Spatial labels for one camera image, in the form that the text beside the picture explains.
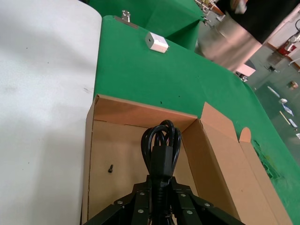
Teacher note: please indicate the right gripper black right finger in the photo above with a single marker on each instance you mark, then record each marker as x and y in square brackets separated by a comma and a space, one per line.
[187, 211]

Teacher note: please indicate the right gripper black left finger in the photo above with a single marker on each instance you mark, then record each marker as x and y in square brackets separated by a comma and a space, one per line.
[138, 206]

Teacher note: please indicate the open brown cardboard box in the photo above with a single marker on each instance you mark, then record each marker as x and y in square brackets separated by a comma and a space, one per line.
[222, 152]

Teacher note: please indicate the small black screw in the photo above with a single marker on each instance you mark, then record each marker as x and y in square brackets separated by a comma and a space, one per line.
[110, 169]

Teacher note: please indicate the yellow stick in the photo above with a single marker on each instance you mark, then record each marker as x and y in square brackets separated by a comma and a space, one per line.
[285, 118]

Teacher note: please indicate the light blue sheet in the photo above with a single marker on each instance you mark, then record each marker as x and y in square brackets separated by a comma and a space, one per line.
[287, 109]

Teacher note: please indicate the small white cup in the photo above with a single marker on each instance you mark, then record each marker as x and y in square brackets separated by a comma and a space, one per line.
[282, 100]

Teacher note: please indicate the long white paper strip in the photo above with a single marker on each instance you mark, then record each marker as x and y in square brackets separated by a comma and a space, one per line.
[273, 91]

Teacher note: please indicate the white table cover sheet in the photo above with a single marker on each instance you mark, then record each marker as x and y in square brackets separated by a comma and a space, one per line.
[42, 93]

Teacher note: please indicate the white power adapter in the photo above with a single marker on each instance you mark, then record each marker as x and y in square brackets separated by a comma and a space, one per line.
[157, 43]

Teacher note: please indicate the small black floor item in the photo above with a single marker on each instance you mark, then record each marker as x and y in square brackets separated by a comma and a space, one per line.
[271, 68]

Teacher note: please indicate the green cloth on neighbour table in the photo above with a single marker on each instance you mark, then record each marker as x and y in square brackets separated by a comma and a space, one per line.
[164, 14]

